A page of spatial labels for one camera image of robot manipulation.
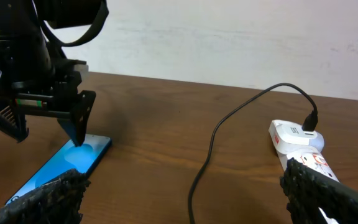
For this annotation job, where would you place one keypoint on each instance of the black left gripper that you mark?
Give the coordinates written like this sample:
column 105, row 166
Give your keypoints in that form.
column 57, row 98

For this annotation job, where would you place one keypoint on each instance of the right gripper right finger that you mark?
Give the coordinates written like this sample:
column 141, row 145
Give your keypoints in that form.
column 314, row 197

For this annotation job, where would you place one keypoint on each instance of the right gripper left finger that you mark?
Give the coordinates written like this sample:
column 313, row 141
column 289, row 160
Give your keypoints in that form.
column 57, row 201

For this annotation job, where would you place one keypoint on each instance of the blue Galaxy smartphone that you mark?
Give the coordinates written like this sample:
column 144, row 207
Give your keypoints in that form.
column 83, row 158

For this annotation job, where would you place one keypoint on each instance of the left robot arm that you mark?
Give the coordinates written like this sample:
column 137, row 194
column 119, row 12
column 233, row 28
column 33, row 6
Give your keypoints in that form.
column 36, row 77

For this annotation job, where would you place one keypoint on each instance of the white USB charger plug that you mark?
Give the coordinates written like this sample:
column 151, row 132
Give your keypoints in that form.
column 288, row 137

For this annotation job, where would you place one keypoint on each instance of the white power strip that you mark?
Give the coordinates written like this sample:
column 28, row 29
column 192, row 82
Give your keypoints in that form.
column 311, row 158

